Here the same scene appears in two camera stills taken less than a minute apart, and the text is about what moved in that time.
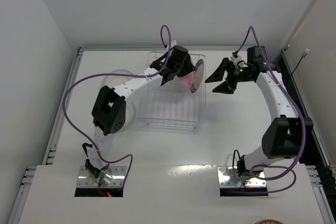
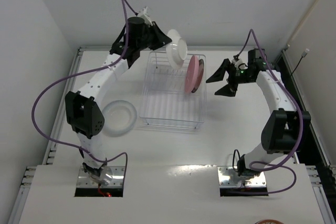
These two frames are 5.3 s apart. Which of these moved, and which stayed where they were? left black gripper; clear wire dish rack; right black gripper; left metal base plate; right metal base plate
Moved: left black gripper
Stayed: clear wire dish rack; right metal base plate; right black gripper; left metal base plate
